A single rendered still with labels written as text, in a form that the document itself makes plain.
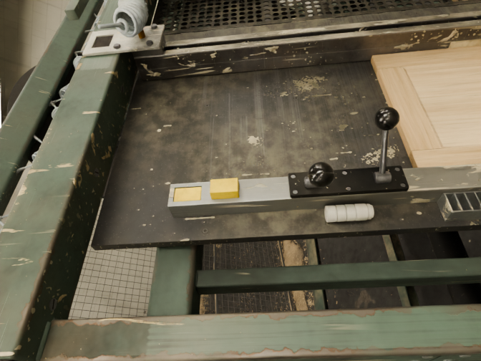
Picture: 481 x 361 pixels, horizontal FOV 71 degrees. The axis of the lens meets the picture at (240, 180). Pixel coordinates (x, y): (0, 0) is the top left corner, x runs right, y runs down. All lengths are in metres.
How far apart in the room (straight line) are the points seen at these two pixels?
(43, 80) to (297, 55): 1.01
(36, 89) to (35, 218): 0.92
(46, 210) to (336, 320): 0.48
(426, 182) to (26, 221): 0.67
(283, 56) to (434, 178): 0.46
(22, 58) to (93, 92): 6.41
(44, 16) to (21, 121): 5.40
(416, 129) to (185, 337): 0.58
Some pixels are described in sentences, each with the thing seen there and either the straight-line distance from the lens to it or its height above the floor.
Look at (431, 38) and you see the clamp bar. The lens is 0.99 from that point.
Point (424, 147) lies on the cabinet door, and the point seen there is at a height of 1.28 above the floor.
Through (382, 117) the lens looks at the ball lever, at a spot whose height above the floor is 1.46.
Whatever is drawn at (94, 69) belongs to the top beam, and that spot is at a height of 1.92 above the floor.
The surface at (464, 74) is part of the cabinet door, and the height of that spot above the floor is 1.15.
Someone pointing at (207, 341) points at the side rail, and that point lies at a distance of 0.51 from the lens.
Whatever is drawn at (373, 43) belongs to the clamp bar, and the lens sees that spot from 0.94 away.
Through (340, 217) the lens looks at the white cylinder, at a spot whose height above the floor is 1.45.
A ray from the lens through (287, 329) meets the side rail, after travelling 0.50.
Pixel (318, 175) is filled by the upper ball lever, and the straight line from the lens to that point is 0.49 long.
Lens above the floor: 1.82
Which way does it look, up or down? 20 degrees down
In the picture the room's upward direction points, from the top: 75 degrees counter-clockwise
